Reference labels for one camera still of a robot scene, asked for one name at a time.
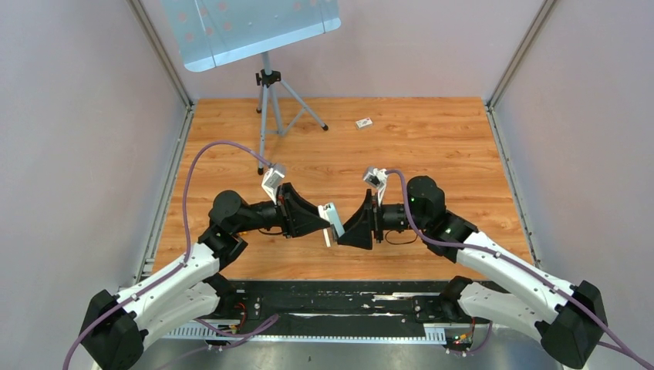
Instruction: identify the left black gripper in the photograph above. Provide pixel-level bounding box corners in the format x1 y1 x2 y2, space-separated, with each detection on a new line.
234 183 330 239

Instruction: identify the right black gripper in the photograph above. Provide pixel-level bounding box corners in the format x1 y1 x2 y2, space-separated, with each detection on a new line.
338 189 428 251

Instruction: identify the white stapler body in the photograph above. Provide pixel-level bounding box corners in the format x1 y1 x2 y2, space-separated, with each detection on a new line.
317 203 345 247

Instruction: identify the white staple box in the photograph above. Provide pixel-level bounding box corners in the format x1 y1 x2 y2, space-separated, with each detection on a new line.
355 117 373 130

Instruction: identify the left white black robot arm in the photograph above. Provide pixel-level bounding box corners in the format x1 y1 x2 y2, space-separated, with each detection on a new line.
79 183 331 369

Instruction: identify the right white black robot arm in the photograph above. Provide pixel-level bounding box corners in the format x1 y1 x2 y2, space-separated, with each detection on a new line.
329 173 608 369

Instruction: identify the grey tripod stand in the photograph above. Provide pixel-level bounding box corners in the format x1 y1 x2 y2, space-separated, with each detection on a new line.
255 52 329 156

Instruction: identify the silver perforated music stand tray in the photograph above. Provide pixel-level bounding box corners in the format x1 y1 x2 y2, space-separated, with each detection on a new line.
161 0 342 72

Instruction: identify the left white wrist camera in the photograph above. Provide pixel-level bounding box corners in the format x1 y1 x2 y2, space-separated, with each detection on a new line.
261 163 286 201

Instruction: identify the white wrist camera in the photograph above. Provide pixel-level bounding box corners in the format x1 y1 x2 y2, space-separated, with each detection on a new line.
362 166 388 205
261 163 286 201

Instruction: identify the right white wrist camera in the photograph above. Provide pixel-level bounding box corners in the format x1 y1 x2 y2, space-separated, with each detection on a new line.
362 166 388 205

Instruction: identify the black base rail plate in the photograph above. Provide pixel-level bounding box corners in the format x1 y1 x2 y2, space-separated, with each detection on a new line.
204 279 507 344

